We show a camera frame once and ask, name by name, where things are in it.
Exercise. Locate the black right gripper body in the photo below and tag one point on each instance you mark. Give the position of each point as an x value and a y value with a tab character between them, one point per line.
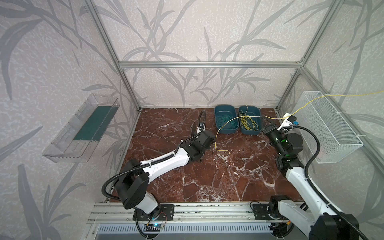
270	130

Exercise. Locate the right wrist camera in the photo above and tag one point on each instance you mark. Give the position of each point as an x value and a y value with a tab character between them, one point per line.
289	121

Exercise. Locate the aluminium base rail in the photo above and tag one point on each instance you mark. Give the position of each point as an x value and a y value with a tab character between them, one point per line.
184	218

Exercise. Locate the clear plastic wall tray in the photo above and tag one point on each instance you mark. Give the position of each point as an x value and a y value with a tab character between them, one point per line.
79	138

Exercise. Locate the pink object in basket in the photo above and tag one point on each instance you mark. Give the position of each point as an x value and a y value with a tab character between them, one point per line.
322	155

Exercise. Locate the white wire mesh basket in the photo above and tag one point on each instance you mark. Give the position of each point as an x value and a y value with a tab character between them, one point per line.
337	138

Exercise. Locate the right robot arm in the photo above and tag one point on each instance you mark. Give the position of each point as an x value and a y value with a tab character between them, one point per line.
325	221

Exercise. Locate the green circuit board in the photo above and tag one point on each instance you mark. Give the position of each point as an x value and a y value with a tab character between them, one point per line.
155	227

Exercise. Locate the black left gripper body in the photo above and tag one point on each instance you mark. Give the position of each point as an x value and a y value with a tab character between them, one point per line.
208	139

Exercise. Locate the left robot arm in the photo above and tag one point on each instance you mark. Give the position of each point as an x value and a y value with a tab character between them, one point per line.
131	185

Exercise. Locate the teal plastic bin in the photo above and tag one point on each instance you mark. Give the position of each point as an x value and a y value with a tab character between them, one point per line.
251	122
226	119

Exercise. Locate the left teal plastic bin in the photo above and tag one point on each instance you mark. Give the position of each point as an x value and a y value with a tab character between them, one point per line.
226	119

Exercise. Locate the aluminium frame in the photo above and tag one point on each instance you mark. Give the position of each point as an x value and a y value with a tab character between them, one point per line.
299	66

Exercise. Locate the right teal plastic bin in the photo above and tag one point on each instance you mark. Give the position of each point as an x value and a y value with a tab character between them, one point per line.
251	122

